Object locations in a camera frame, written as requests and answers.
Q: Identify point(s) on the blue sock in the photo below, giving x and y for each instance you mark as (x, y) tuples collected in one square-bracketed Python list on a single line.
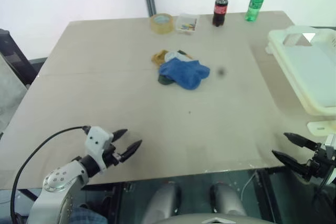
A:
[(183, 73)]

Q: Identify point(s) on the grey robot torso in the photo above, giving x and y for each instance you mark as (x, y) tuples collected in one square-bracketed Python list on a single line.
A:
[(210, 218)]

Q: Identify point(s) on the white cloth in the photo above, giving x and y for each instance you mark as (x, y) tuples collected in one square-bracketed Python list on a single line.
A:
[(176, 56)]

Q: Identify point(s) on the roll of brown packing tape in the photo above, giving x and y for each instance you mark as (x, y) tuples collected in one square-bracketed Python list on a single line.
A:
[(161, 23)]

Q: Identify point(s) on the dark rounded robot leg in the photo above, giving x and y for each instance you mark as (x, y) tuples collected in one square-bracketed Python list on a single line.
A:
[(227, 201)]

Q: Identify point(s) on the green bottle with yellow cap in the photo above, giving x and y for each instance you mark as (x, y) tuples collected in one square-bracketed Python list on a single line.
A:
[(254, 3)]

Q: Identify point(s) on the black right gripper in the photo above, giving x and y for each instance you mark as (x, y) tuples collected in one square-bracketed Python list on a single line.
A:
[(319, 166)]

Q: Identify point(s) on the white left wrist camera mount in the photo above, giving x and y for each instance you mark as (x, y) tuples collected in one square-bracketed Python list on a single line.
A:
[(96, 140)]

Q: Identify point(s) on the grey translucent panel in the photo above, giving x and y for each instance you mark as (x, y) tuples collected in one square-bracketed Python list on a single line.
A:
[(9, 95)]

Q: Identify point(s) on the mustard yellow sock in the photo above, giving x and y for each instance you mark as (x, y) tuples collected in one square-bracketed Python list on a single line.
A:
[(158, 57)]

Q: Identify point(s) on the cola bottle with red cap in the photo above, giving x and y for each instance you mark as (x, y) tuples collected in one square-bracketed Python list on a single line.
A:
[(219, 9)]

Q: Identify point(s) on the clear box with coloured bits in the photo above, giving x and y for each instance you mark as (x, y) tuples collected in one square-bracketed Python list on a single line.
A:
[(187, 24)]

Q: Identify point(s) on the white plastic bin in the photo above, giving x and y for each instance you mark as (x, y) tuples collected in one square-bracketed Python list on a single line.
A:
[(307, 72)]

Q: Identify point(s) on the black chair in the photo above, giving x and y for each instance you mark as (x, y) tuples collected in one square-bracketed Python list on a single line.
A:
[(15, 53)]

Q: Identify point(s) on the blue plaid cloth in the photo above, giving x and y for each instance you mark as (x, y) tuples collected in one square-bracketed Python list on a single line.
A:
[(88, 216)]

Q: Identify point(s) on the dark green sock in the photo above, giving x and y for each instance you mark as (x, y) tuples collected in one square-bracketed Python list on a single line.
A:
[(164, 80)]

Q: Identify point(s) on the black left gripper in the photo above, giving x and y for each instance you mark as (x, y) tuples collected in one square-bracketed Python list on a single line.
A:
[(111, 157)]

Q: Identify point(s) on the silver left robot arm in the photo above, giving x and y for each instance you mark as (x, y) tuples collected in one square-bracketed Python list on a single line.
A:
[(59, 179)]

